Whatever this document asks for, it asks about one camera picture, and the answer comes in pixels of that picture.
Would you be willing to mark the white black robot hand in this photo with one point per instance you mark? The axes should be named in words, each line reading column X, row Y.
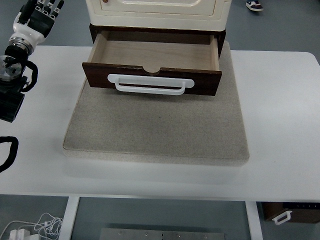
column 37, row 23

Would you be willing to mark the dark brown wooden drawer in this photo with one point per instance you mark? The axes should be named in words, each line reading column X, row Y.
column 150, row 53

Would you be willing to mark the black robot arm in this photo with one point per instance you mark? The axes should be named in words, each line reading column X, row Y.
column 11, row 100

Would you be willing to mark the small brown cabinet knob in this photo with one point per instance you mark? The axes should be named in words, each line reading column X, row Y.
column 105, row 1

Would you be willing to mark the cream cabinet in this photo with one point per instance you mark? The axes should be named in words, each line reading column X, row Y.
column 160, row 21

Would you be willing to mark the beige mat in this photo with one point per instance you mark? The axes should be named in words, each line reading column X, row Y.
column 155, row 125

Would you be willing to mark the white table leg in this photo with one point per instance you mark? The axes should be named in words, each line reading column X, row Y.
column 253, row 220
column 71, row 217

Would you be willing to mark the white power adapter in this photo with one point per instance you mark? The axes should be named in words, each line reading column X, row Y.
column 18, row 234

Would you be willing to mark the person's shoe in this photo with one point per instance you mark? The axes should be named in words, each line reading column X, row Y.
column 255, row 5

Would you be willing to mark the brown wooden box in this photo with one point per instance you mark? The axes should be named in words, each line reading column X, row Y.
column 305, row 215

